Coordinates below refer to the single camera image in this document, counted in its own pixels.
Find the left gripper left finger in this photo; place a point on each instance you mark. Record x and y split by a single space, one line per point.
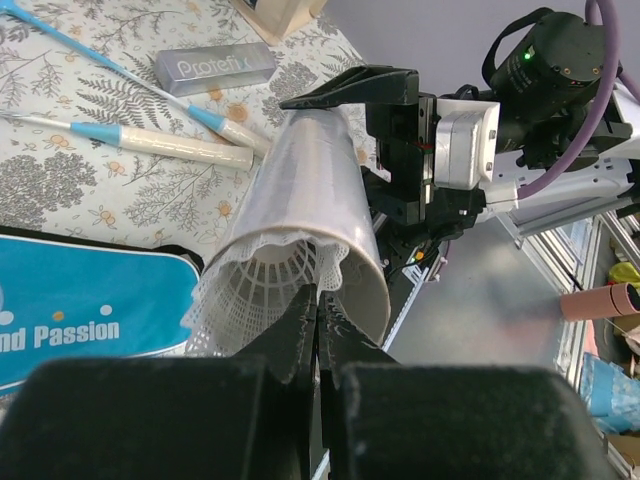
247 416

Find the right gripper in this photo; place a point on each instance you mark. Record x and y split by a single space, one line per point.
403 123

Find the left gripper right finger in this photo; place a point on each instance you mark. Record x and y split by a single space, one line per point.
385 420

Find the white shuttlecock tube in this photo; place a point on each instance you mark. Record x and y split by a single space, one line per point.
311 181

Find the white shuttlecock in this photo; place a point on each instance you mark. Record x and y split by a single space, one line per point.
250 285

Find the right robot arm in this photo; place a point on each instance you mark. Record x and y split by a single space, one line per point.
558 121

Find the right blue badminton racket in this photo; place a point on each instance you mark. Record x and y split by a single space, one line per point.
221 125

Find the blue badminton racket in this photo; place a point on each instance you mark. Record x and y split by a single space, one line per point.
150 142
221 125

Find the left blue badminton racket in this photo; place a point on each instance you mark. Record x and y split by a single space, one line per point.
150 142

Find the beige canvas tote bag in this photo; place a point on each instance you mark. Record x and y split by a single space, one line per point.
273 20

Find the floral table mat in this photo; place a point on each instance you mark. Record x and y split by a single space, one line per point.
58 182

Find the blue racket cover bag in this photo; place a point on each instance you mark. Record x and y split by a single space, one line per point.
67 297

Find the pink cardboard tube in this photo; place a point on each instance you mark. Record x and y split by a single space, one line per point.
609 301

